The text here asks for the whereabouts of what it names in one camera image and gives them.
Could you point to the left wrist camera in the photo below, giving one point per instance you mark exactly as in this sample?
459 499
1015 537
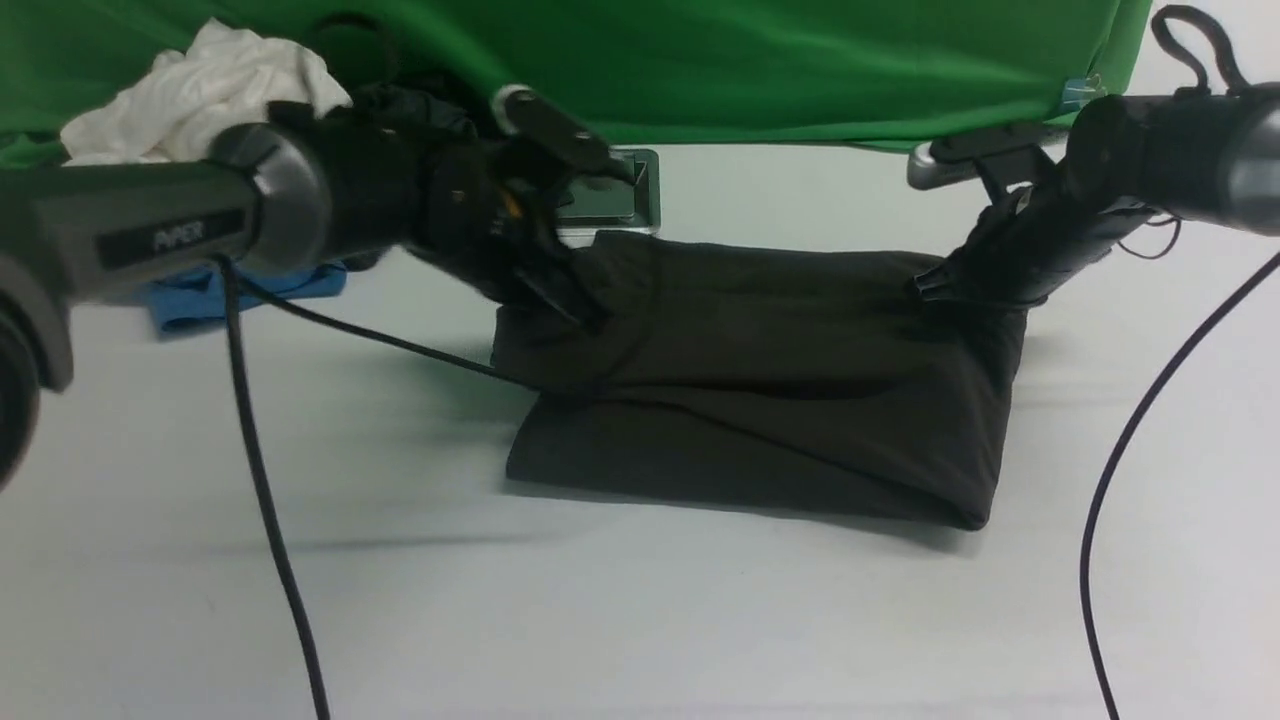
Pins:
535 122

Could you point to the metal table cable hatch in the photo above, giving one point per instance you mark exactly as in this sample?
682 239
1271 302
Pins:
591 205

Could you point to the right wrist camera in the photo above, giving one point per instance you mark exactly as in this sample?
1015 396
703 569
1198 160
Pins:
1001 157

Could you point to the crumpled white shirt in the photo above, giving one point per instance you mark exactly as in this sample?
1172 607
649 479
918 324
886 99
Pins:
226 77

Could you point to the blue binder clip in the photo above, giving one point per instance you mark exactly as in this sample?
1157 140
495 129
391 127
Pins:
1078 92

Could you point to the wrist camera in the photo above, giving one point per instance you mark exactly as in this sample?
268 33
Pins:
1001 157
535 122

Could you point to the dark gray long-sleeved shirt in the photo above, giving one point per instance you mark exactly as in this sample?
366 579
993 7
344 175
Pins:
766 381

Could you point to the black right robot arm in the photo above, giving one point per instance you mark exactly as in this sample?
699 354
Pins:
1205 153

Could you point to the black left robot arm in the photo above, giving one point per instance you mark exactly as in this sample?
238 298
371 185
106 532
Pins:
284 195

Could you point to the green backdrop cloth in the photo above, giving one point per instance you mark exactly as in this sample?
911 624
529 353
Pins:
888 72

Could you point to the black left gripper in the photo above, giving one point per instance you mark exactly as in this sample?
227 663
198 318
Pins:
487 216

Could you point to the crumpled dark teal shirt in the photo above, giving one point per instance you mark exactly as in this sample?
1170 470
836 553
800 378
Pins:
414 106

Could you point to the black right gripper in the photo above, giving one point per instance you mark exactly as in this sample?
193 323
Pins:
1028 244

